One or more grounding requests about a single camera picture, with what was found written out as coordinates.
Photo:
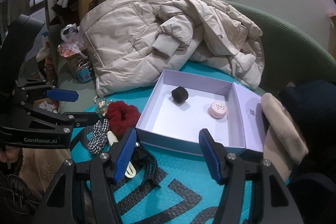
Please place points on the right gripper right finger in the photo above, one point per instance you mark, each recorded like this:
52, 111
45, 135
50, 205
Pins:
271, 201

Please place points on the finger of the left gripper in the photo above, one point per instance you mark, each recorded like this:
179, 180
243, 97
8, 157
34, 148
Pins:
38, 92
76, 119

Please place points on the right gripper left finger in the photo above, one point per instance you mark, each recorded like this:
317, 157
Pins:
63, 201

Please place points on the black white gingham scrunchie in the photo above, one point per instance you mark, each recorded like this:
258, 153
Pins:
99, 137

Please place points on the red fluffy scrunchie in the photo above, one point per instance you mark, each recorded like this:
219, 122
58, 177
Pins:
121, 117

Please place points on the blue label glass jar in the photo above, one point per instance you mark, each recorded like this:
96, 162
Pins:
84, 70

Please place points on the black claw hair clip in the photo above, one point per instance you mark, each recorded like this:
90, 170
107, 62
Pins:
143, 157

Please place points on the beige folded cloth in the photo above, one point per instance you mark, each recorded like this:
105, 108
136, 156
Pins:
284, 144

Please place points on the white plastic bag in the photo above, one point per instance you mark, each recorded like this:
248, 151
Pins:
70, 38

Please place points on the teal bubble mailer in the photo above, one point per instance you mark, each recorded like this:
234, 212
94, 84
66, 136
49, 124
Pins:
187, 194

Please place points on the beige puffer jacket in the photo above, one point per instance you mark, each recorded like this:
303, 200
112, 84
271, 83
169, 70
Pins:
130, 42

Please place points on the dark navy garment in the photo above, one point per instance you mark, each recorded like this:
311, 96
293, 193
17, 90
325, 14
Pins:
312, 182

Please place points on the lavender cardboard box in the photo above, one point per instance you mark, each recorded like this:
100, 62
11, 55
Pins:
178, 109

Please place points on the pink round cosmetic jar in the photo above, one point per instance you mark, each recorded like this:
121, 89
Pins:
217, 110

